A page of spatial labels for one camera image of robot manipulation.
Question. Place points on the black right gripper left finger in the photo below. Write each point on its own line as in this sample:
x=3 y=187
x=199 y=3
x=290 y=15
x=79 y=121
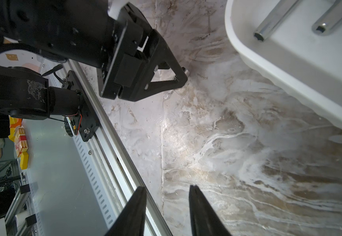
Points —
x=131 y=221

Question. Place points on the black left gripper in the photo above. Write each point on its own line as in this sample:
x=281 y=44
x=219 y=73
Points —
x=141 y=63

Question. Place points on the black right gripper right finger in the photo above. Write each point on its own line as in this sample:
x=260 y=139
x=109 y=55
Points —
x=204 y=220

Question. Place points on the short chrome socket cluster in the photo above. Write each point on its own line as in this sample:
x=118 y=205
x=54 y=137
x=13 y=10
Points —
x=186 y=71

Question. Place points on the long chrome socket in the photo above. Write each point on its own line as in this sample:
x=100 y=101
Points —
x=274 y=19
x=329 y=21

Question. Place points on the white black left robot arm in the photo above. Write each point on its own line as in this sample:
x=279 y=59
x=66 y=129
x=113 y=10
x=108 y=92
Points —
x=60 y=30

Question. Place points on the white plastic storage box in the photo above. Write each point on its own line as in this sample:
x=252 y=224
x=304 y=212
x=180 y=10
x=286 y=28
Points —
x=307 y=66

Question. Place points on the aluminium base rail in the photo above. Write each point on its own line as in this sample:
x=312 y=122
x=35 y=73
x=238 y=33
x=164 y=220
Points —
x=110 y=170

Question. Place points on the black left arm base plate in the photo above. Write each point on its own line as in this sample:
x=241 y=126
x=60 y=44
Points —
x=85 y=122

